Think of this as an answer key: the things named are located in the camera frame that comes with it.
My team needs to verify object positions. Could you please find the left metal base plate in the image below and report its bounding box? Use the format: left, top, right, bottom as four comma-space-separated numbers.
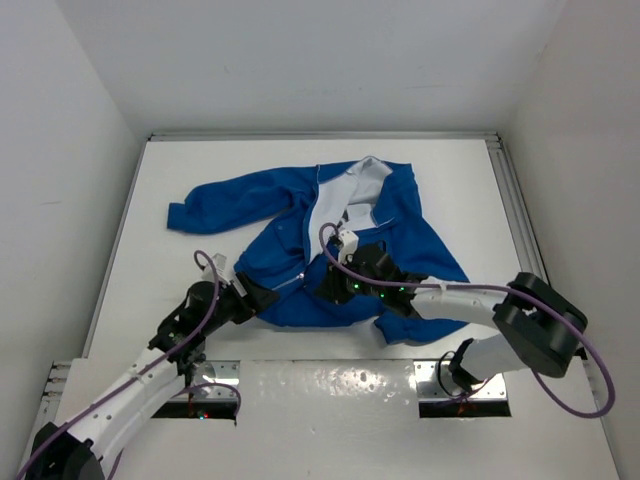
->
175, 361, 240, 402

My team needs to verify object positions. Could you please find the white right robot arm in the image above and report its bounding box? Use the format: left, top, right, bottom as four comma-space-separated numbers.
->
315, 244, 587, 390

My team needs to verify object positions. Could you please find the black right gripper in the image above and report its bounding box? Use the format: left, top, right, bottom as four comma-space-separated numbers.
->
314, 252, 385, 305

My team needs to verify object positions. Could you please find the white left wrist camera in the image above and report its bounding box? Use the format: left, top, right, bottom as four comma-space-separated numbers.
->
201, 253, 234, 285

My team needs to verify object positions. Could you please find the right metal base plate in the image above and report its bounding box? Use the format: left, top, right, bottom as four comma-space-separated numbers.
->
413, 358, 508, 403

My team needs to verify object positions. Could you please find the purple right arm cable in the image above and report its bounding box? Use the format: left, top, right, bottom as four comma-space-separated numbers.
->
318, 222, 617, 419

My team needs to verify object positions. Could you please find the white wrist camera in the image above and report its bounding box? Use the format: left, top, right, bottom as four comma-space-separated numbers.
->
201, 253, 234, 285
336, 229, 359, 265

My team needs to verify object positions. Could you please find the metal base plate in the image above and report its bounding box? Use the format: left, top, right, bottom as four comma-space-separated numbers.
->
175, 361, 240, 402
413, 358, 508, 403

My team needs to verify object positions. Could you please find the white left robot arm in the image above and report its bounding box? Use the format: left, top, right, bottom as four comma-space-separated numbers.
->
17, 273, 280, 479

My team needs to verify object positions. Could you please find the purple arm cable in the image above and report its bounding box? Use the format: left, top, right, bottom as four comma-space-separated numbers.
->
318, 222, 617, 419
14, 249, 244, 480

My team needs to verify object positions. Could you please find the thin black wire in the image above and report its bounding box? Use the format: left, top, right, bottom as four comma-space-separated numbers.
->
435, 350, 471, 401

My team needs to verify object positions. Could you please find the blue fleece zip jacket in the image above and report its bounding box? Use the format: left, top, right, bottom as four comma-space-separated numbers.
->
167, 156, 468, 344

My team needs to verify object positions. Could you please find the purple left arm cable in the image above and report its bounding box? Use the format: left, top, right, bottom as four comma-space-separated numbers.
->
14, 249, 244, 480

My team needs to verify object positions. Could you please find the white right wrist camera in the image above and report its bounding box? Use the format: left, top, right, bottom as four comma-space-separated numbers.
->
336, 229, 359, 265

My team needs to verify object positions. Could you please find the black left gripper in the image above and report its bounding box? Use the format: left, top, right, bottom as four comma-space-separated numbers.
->
201, 271, 278, 335

